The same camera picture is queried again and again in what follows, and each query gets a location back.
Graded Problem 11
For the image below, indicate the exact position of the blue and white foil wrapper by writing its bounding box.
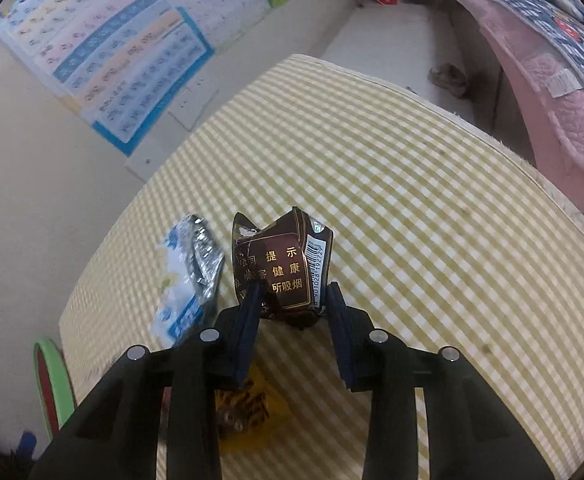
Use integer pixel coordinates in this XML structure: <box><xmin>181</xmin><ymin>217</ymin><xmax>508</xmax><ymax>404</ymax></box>
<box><xmin>150</xmin><ymin>214</ymin><xmax>225</xmax><ymax>348</ymax></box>

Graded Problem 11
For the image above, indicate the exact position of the pink quilted blanket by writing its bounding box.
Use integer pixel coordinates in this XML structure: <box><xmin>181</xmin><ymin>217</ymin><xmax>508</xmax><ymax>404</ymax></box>
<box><xmin>434</xmin><ymin>0</ymin><xmax>584</xmax><ymax>213</ymax></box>

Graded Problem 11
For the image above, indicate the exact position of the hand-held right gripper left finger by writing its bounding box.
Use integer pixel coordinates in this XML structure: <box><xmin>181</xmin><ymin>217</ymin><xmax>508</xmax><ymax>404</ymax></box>
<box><xmin>29</xmin><ymin>282</ymin><xmax>265</xmax><ymax>480</ymax></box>

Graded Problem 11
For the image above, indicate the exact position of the blue alphabet wall poster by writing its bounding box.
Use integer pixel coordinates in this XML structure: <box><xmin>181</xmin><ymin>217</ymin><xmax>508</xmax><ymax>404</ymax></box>
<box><xmin>0</xmin><ymin>0</ymin><xmax>216</xmax><ymax>157</ymax></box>

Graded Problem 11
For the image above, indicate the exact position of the dark blue plaid quilt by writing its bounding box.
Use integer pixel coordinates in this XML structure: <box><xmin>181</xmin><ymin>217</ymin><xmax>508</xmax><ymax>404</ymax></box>
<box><xmin>444</xmin><ymin>0</ymin><xmax>584</xmax><ymax>126</ymax></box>

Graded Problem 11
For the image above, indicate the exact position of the green rimmed round stool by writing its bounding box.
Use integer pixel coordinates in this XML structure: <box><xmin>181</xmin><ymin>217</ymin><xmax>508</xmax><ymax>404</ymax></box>
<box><xmin>32</xmin><ymin>338</ymin><xmax>77</xmax><ymax>441</ymax></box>

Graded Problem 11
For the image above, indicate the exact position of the brown cigarette pack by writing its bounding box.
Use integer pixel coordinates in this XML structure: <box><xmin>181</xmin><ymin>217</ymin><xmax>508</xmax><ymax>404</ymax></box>
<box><xmin>231</xmin><ymin>206</ymin><xmax>333</xmax><ymax>330</ymax></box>

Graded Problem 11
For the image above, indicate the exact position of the slipper on floor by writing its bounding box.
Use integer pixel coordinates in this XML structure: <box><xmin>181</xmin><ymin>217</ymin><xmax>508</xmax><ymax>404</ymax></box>
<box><xmin>429</xmin><ymin>62</ymin><xmax>469</xmax><ymax>97</ymax></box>

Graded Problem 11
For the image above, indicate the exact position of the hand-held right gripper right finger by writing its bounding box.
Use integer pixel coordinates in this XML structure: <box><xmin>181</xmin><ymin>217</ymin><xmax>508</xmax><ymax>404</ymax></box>
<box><xmin>326</xmin><ymin>281</ymin><xmax>548</xmax><ymax>480</ymax></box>

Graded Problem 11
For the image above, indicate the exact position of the yellow snack wrapper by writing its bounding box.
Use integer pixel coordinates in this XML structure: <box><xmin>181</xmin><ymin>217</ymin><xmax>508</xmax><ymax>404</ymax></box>
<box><xmin>214</xmin><ymin>365</ymin><xmax>291</xmax><ymax>456</ymax></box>

